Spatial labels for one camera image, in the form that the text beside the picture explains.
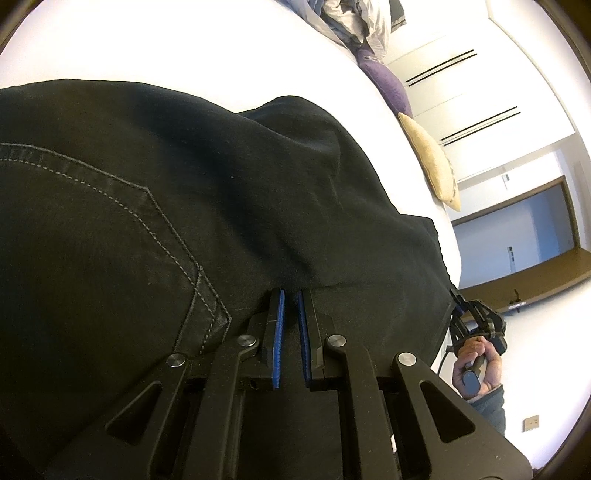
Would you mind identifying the person's right hand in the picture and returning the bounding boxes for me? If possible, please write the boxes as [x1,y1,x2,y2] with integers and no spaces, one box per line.
[452,338,505,400]

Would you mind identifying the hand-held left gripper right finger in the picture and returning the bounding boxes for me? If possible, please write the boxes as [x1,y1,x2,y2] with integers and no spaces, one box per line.
[298,288,532,480]

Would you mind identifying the bed with white sheet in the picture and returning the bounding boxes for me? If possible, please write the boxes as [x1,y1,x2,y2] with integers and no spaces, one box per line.
[0,0,462,289]

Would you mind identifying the black denim pants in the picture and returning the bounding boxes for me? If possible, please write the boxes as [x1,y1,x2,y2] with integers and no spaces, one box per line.
[0,79,455,480]

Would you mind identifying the purple pillow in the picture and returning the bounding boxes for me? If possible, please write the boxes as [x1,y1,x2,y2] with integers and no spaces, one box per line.
[355,44,413,118]

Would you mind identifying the white wardrobe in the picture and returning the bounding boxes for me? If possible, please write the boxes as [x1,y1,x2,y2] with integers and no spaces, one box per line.
[382,0,591,185]

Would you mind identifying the rolled grey white duvet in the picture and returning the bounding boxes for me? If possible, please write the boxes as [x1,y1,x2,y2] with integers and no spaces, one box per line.
[295,0,407,57]

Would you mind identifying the wooden desk alcove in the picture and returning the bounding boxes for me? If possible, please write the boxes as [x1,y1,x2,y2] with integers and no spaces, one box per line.
[450,175,591,319]

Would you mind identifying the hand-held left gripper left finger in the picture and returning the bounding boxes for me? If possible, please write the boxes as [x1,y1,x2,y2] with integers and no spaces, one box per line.
[44,288,284,480]

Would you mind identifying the person's right forearm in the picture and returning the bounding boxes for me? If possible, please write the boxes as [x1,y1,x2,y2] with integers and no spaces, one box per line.
[467,384,507,438]

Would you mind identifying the yellow pillow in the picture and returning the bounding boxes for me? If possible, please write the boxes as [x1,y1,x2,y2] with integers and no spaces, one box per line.
[398,112,461,212]

